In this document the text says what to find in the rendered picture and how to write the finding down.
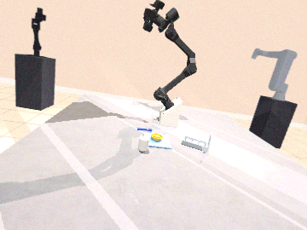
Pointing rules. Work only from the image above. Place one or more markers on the white dish rack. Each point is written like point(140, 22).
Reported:
point(196, 143)

